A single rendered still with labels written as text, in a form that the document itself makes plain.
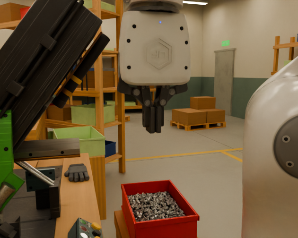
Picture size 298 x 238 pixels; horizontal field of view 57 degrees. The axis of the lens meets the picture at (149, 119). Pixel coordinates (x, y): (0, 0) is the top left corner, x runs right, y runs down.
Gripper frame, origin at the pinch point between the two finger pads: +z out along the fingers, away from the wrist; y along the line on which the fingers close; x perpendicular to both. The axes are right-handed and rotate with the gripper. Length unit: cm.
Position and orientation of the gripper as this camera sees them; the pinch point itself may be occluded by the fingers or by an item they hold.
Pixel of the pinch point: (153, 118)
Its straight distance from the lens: 41.8
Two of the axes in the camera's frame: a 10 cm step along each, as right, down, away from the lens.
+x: -2.6, -1.6, 9.5
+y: 9.7, -0.4, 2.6
